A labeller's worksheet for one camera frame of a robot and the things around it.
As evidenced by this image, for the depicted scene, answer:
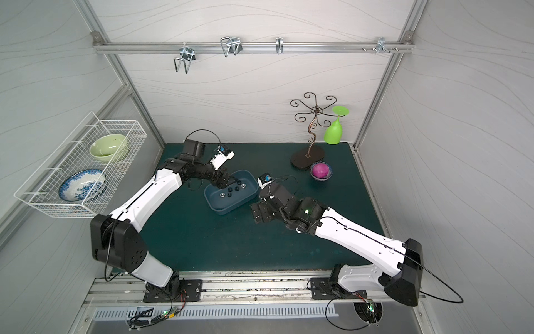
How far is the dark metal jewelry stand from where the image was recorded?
0.90 metres

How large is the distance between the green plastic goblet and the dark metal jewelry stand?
0.5 inches

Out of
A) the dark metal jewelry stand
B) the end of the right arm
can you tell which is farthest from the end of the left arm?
the dark metal jewelry stand

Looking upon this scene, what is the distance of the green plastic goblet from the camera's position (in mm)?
923
